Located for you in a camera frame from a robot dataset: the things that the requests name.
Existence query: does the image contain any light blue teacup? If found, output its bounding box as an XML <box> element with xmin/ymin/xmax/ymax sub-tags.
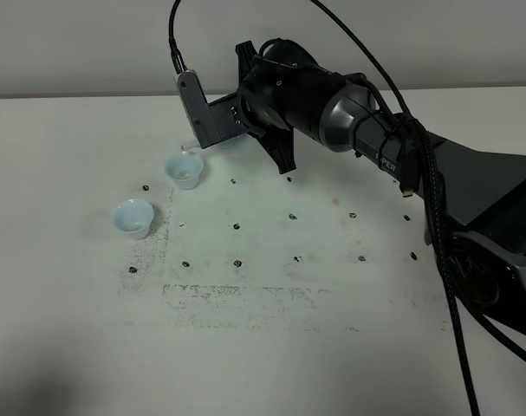
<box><xmin>165</xmin><ymin>151</ymin><xmax>205</xmax><ymax>190</ymax></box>
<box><xmin>112</xmin><ymin>198</ymin><xmax>154</xmax><ymax>240</ymax></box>

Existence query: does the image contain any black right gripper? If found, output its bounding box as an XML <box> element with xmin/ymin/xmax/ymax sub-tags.
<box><xmin>235</xmin><ymin>38</ymin><xmax>345</xmax><ymax>174</ymax></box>

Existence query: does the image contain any black braided cable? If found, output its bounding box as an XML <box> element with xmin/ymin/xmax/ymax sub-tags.
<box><xmin>309</xmin><ymin>0</ymin><xmax>526</xmax><ymax>416</ymax></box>

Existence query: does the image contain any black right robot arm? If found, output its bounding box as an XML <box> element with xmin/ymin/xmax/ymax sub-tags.
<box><xmin>236</xmin><ymin>39</ymin><xmax>526</xmax><ymax>335</ymax></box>

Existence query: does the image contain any light blue porcelain teapot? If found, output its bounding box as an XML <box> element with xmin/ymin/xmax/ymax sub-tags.
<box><xmin>180</xmin><ymin>133</ymin><xmax>250</xmax><ymax>152</ymax></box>

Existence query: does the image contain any near light blue teacup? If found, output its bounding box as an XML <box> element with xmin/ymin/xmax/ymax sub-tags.
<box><xmin>112</xmin><ymin>198</ymin><xmax>154</xmax><ymax>240</ymax></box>

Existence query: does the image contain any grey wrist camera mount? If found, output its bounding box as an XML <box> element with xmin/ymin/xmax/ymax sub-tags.
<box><xmin>175</xmin><ymin>70</ymin><xmax>247</xmax><ymax>149</ymax></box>

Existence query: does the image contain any far light blue teacup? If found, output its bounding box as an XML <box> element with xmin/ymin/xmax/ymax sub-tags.
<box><xmin>165</xmin><ymin>151</ymin><xmax>205</xmax><ymax>190</ymax></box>

